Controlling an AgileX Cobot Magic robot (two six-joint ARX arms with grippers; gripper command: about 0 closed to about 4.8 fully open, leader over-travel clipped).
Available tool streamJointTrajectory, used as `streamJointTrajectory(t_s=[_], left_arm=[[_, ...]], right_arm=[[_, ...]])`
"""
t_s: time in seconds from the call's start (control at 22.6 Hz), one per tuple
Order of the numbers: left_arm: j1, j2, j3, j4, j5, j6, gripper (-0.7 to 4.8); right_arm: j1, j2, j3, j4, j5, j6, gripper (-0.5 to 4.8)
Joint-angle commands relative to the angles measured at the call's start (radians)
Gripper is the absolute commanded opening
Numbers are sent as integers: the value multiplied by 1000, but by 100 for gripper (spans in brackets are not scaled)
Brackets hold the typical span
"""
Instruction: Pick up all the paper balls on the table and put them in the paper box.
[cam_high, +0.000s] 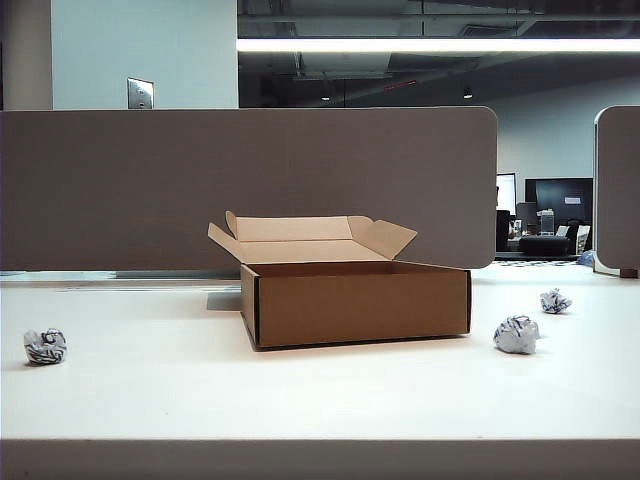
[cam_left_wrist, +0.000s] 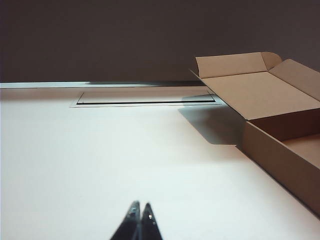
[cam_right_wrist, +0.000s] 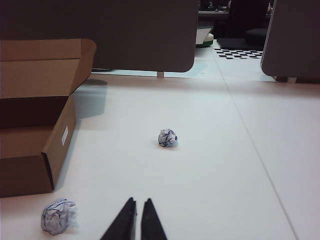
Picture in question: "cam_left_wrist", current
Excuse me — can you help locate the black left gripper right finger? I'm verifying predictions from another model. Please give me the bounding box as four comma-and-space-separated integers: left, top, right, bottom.
139, 202, 163, 240

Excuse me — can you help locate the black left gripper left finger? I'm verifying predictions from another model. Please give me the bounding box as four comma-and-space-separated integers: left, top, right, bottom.
109, 199, 141, 240

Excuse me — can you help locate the brown cardboard box with lid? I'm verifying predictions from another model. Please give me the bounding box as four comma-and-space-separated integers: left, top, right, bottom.
189, 51, 320, 219

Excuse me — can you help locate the wide grey-brown partition panel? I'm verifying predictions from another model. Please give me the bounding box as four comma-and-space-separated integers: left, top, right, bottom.
0, 0, 320, 87

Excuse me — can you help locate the grey table cable hatch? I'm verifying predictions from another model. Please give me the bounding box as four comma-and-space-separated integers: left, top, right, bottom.
69, 90, 221, 109

